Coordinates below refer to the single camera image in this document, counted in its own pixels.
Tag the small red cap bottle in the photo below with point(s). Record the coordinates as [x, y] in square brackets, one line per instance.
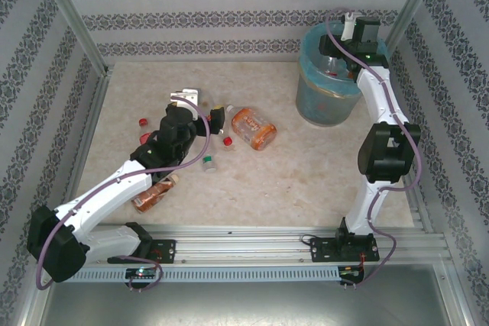
[143, 122]

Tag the large orange label bottle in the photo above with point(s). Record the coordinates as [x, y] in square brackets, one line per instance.
[254, 129]

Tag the clear bottle green cap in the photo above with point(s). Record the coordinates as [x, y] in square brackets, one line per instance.
[209, 165]

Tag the brown tea bottle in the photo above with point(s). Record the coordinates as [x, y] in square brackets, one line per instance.
[147, 200]

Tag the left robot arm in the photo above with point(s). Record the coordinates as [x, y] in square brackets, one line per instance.
[103, 192]

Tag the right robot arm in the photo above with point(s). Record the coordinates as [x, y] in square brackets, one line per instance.
[386, 150]

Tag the grey round bin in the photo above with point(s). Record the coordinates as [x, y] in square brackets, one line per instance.
[324, 108]

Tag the small circuit board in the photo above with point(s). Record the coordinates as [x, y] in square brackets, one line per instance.
[349, 272]
[141, 273]

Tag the grey metal sheet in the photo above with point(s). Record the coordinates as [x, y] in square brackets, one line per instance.
[244, 303]

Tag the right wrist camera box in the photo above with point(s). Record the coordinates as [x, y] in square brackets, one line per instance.
[348, 30]

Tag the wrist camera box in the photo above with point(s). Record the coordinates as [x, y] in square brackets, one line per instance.
[348, 30]
[187, 96]

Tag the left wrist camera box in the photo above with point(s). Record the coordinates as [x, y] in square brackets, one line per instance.
[187, 96]

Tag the aluminium frame post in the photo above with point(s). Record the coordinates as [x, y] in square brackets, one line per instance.
[72, 17]
[412, 9]

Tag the aluminium side rail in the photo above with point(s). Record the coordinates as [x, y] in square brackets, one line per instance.
[92, 112]
[418, 204]

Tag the aluminium mounting rail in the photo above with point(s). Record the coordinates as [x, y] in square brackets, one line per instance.
[244, 244]

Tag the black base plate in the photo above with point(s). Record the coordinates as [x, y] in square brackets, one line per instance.
[321, 251]
[168, 251]

